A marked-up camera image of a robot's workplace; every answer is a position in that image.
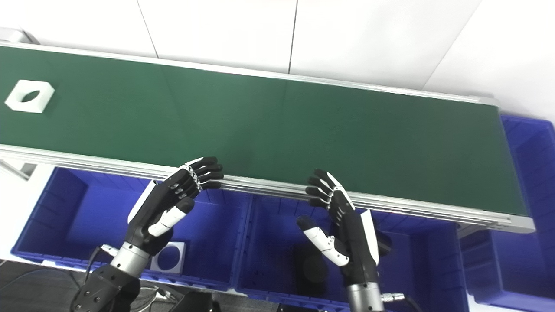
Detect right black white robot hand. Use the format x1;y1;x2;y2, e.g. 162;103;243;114
296;169;393;287

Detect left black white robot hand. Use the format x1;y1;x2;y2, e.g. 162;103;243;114
126;156;225;257

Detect white square part with hole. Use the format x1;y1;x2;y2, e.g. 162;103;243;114
150;241;187;273
4;80;56;114

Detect blue plastic bin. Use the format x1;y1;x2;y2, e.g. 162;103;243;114
234;195;471;312
460;114;555;312
11;167;252;292

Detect green conveyor belt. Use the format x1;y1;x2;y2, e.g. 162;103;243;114
0;42;536;234

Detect black equipment box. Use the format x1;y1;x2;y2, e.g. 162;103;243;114
170;291;216;312

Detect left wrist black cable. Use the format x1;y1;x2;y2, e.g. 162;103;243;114
85;244;118;282

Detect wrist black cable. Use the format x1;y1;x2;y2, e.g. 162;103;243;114
85;244;118;282
381;292;423;312

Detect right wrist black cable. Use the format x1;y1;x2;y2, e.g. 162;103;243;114
381;292;423;312

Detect white floor cable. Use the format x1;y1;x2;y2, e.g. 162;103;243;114
132;286;182;311

